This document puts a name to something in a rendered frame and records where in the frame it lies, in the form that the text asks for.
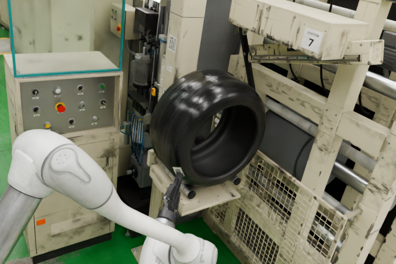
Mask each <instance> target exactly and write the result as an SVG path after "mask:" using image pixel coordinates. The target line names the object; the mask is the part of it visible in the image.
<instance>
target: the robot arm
mask: <svg viewBox="0 0 396 264"><path fill-rule="evenodd" d="M183 176H184V175H183V173H177V174H176V177H175V180H174V183H173V184H170V185H169V187H168V189H167V191H166V193H165V195H164V196H163V197H162V199H163V200H164V204H163V208H162V209H161V210H160V211H159V213H158V215H157V218H156V219H153V218H151V217H149V216H147V215H144V214H142V213H140V212H138V211H136V210H134V209H132V208H131V207H129V206H127V205H126V204H125V203H123V202H122V201H121V199H120V198H119V196H118V194H117V192H116V190H115V188H114V186H113V184H112V182H111V181H110V179H109V178H108V176H107V175H106V173H105V172H104V170H103V169H102V168H101V167H100V166H99V165H98V164H97V163H96V162H95V161H94V160H93V159H92V158H91V157H90V156H89V155H88V154H87V153H86V152H85V151H83V150H82V149H81V148H79V147H78V146H76V145H75V144H74V143H73V142H72V141H70V140H69V139H67V138H65V137H63V136H61V135H59V134H57V133H55V132H53V131H49V130H43V129H34V130H28V131H25V132H23V133H22V134H20V135H19V136H18V137H17V138H16V140H15V141H14V144H13V146H12V161H11V166H10V169H9V173H8V183H9V185H8V186H7V188H6V189H5V191H4V193H3V195H2V196H1V198H0V264H5V263H6V261H7V259H8V258H9V256H10V254H11V252H12V251H13V249H14V247H15V245H16V244H17V242H18V241H19V238H20V237H21V235H22V234H23V232H24V230H25V228H26V226H27V225H28V223H29V221H30V220H31V218H32V216H33V214H34V213H35V211H36V209H37V207H38V206H39V204H40V202H41V200H42V199H44V198H46V197H48V196H49V195H50V194H51V193H52V192H53V191H54V190H56V191H58V192H60V193H61V194H63V195H65V196H67V197H70V198H72V199H73V200H74V201H75V202H77V203H78V204H80V205H82V206H84V207H85V208H86V209H88V210H91V211H94V212H96V213H98V214H100V215H102V216H104V217H106V218H108V219H109V220H111V221H113V222H115V223H117V224H119V225H121V226H123V227H126V228H128V229H130V230H133V231H135V232H138V233H141V234H142V235H145V236H147V237H146V239H145V242H144V245H143V248H142V250H141V255H140V261H139V264H216V262H217V248H216V247H215V245H214V244H212V243H211V242H209V241H207V240H203V239H202V238H199V237H197V236H195V235H193V234H189V233H187V234H183V233H182V232H180V231H178V230H176V229H175V225H174V223H175V219H176V215H177V214H178V208H179V201H180V195H181V192H180V186H181V183H182V180H183Z"/></svg>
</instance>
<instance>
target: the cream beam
mask: <svg viewBox="0 0 396 264"><path fill-rule="evenodd" d="M228 22H229V23H231V24H234V25H237V26H239V27H241V28H244V29H246V30H248V31H251V32H254V33H256V34H258V35H261V36H263V37H265V38H268V39H271V40H272V41H275V42H278V43H280V44H282V45H285V46H287V47H289V48H292V49H295V50H297V51H299V52H302V53H304V54H307V55H309V56H312V57H314V58H317V59H319V60H338V59H342V57H343V56H344V54H345V51H346V48H347V45H348V42H349V41H363V40H365V37H366V34H367V32H368V28H369V25H370V24H369V23H366V22H362V21H359V20H356V19H352V18H348V17H345V16H341V15H337V14H333V13H330V12H326V11H323V10H320V9H316V8H312V7H309V6H306V5H302V4H297V3H295V2H291V1H287V0H232V4H231V7H230V14H229V20H228ZM305 27H308V28H311V29H314V30H316V31H319V32H323V33H324V34H323V37H322V40H321V44H320V47H319V50H318V53H315V52H313V51H310V50H308V49H305V48H302V47H301V42H302V38H303V34H304V32H305Z"/></svg>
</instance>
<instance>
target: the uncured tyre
mask: <svg viewBox="0 0 396 264"><path fill-rule="evenodd" d="M221 110H223V111H222V116H221V118H220V121H219V123H218V125H217V126H216V128H215V129H214V130H213V132H212V133H211V134H210V135H209V136H208V137H207V138H206V139H204V140H203V141H202V142H200V143H198V144H196V145H193V144H194V141H195V139H196V137H197V135H198V133H199V131H200V130H201V128H202V127H203V126H204V125H205V123H206V122H207V121H208V120H209V119H210V118H211V117H213V116H214V115H215V114H216V113H218V112H219V111H221ZM265 126H266V111H265V106H264V103H263V101H262V99H261V97H260V96H259V94H258V93H257V92H256V91H255V90H254V89H253V88H252V87H251V86H249V85H247V84H246V83H244V82H243V81H241V80H239V79H237V78H236V77H234V76H232V75H230V74H229V73H227V72H224V71H221V70H214V69H202V70H197V71H193V72H190V73H188V74H186V75H184V76H182V77H181V78H179V79H178V80H177V81H175V82H174V83H173V84H172V85H171V86H170V87H169V88H168V89H167V90H166V91H165V92H164V94H163V95H162V96H161V97H160V99H159V101H158V102H157V104H156V106H155V108H154V111H153V113H152V116H151V120H150V128H149V134H150V141H151V145H152V148H153V150H154V152H155V154H156V156H157V157H158V158H159V160H160V161H161V162H162V163H163V164H164V165H165V166H166V167H167V169H168V170H169V171H170V172H171V173H172V175H173V176H174V177H176V174H175V172H174V170H173V167H181V169H182V171H183V174H184V176H183V180H182V183H184V184H186V185H188V186H192V187H209V186H214V185H217V184H220V183H223V182H226V181H228V180H229V179H231V178H232V177H234V176H235V175H237V174H238V173H239V172H241V171H242V170H243V169H244V168H245V167H246V166H247V165H248V164H249V162H250V161H251V160H252V159H253V157H254V156H255V154H256V152H257V151H258V149H259V147H260V144H261V142H262V140H263V136H264V133H265Z"/></svg>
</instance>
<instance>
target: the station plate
mask: <svg viewBox="0 0 396 264"><path fill-rule="evenodd" d="M323 34H324V33H323V32H319V31H316V30H314V29H311V28H308V27H305V32H304V34H303V38H302V42H301V47H302V48H305V49H308V50H310V51H313V52H315V53H318V50H319V47H320V44H321V40H322V37H323Z"/></svg>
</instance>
